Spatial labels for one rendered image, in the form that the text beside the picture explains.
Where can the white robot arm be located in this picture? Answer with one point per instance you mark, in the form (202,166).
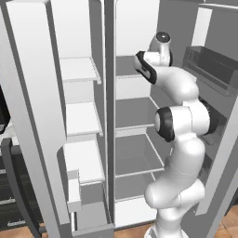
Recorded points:
(182,155)

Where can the grey fridge shelf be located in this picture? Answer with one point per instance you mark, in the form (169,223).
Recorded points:
(125,66)
(136,155)
(133,113)

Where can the grey side-by-side fridge cabinet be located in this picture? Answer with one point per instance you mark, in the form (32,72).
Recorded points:
(109,93)

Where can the white freezer shelf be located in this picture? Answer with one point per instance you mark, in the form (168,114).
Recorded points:
(77,69)
(85,161)
(82,119)

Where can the white fridge crisper drawer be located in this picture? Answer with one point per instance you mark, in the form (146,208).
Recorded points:
(133,212)

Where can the grey freezer door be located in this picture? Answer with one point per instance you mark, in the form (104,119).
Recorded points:
(28,93)

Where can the grey freezer drawer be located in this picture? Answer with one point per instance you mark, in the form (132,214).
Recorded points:
(93,220)

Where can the grey fridge door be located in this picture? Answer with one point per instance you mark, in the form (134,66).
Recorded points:
(223,148)

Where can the small white door bin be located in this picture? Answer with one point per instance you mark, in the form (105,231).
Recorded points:
(74,192)

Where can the clear grey door bin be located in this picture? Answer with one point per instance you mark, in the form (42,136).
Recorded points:
(214,66)

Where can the black oven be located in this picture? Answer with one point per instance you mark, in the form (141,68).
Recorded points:
(12,198)

